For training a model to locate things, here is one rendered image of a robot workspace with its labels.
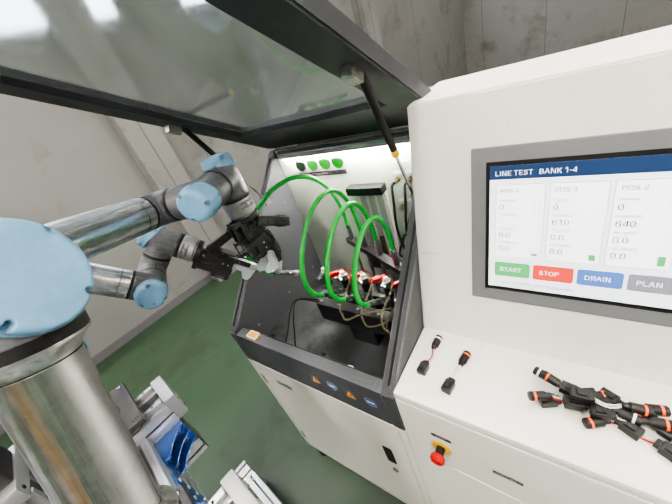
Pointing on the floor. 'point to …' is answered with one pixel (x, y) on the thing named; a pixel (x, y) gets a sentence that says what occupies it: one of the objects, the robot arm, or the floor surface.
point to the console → (575, 339)
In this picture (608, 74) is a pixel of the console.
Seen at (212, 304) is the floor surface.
